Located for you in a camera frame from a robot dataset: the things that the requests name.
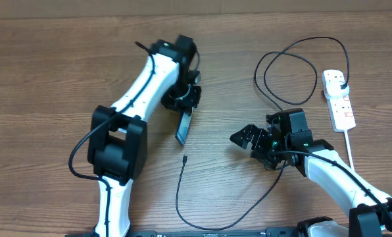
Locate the white USB charger plug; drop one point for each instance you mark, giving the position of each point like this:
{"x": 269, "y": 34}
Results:
{"x": 333, "y": 89}

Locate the blue Galaxy smartphone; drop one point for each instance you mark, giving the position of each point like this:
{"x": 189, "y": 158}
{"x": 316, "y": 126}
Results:
{"x": 183, "y": 126}

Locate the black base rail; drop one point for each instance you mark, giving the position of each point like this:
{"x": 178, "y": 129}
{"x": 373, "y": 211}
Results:
{"x": 268, "y": 232}

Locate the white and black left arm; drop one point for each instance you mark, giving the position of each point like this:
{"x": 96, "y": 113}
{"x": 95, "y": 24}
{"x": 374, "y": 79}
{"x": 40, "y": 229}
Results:
{"x": 115, "y": 150}

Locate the white power extension strip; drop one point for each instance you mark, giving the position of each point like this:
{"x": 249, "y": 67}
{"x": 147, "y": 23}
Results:
{"x": 341, "y": 111}

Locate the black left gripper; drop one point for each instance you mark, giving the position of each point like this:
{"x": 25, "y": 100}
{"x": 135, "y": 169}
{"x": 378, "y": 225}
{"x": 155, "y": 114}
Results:
{"x": 187, "y": 106}

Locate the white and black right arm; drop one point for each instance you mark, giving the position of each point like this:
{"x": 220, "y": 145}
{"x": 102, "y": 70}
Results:
{"x": 289, "y": 141}

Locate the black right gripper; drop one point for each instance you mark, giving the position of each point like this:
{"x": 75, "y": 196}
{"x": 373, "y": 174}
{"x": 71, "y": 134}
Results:
{"x": 259, "y": 135}

